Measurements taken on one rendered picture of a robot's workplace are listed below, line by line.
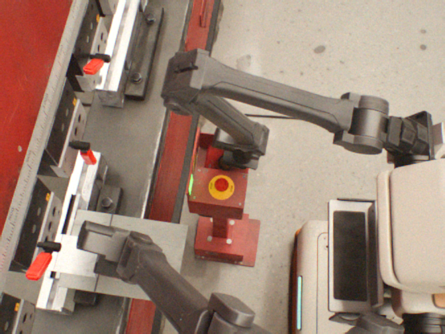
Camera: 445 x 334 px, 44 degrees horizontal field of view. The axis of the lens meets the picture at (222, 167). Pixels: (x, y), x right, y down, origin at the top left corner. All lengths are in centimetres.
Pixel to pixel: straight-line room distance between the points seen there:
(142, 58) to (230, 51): 113
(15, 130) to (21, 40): 14
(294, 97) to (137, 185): 57
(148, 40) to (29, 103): 74
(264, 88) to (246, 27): 173
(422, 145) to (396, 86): 153
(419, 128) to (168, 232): 59
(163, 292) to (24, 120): 35
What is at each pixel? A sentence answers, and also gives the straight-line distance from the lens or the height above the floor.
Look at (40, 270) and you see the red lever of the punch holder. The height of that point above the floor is 131.
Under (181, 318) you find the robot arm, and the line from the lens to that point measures 76.
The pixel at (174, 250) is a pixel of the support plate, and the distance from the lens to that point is 126.
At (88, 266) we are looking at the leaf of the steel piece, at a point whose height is 100.
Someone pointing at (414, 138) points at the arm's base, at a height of 123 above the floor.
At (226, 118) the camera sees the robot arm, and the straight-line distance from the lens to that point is 120.
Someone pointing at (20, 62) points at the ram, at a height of 152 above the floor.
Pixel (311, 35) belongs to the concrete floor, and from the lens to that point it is 275.
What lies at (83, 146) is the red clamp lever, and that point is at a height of 125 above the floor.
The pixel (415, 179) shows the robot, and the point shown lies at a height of 135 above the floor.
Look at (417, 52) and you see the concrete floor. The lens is 282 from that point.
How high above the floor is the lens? 223
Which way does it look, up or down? 69 degrees down
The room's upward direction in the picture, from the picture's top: straight up
